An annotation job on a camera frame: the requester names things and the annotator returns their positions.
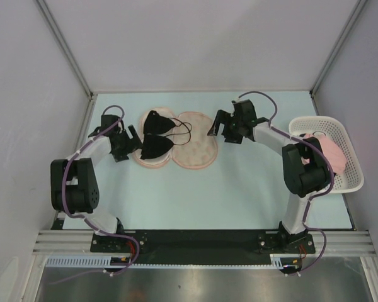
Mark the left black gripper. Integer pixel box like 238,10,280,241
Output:
112,125,144,162

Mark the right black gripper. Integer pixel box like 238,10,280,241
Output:
207,109,243,145

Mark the black bra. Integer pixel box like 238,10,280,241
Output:
140,110,192,160

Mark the pink patterned laundry bag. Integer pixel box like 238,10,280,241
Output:
134,108,218,169

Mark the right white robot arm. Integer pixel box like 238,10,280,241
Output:
207,100,334,252

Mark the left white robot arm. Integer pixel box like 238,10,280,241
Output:
50,115,142,252

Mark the pink garment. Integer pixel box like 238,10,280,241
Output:
301,131,347,174

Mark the white plastic basket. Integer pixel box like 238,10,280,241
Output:
289,116,364,194

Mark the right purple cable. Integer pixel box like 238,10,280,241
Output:
234,91,336,279

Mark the white slotted cable duct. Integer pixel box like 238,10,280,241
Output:
46,255,131,268

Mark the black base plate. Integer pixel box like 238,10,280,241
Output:
90,230,316,266

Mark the left aluminium corner post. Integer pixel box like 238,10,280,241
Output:
34,0,94,98

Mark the aluminium corner post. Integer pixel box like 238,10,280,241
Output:
309,0,369,98
34,0,94,98

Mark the right aluminium corner post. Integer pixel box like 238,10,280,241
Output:
309,0,369,98

